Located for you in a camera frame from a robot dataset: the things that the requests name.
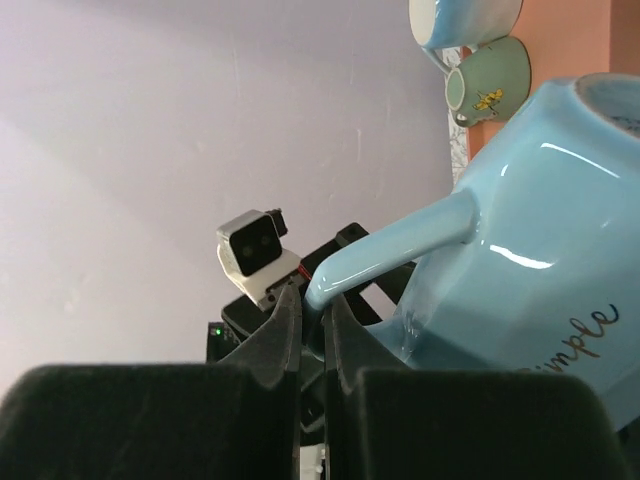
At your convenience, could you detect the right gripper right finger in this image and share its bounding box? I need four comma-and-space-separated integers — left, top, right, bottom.
324, 299, 630, 479

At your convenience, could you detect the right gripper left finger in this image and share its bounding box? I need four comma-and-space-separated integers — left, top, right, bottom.
1, 287, 302, 479

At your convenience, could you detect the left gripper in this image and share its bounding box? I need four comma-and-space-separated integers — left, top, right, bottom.
205, 222, 419, 436

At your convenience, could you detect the light blue mug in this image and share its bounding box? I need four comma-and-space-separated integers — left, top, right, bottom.
408, 0, 523, 75
303, 72, 640, 434

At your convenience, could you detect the green mug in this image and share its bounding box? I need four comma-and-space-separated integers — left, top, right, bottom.
445, 36, 532, 128

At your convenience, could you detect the salmon pink tray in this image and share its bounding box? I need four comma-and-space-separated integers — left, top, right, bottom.
464, 1, 639, 181

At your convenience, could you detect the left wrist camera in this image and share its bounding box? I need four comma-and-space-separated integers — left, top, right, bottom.
216, 209, 304, 312

